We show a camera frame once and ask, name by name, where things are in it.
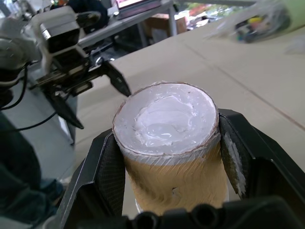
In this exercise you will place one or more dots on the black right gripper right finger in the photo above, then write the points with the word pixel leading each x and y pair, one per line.
pixel 257 152

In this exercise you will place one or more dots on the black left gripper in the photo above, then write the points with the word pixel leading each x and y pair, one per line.
pixel 69 69

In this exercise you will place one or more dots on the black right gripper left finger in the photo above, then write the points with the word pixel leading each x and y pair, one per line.
pixel 95 171

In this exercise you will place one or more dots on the brown paper cup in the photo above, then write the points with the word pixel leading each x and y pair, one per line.
pixel 176 171

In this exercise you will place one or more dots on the person in dark clothes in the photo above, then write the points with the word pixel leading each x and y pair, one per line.
pixel 16 179

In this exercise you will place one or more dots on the grey metal desk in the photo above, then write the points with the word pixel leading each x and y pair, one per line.
pixel 128 22

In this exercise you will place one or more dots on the open laptop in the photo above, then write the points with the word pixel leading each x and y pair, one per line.
pixel 138 7

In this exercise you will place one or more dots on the brown cardboard box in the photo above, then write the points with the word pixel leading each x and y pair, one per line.
pixel 164 23

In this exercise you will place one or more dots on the clear plastic bag with items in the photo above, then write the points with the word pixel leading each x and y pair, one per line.
pixel 257 21

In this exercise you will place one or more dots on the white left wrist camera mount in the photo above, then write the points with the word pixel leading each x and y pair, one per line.
pixel 54 16

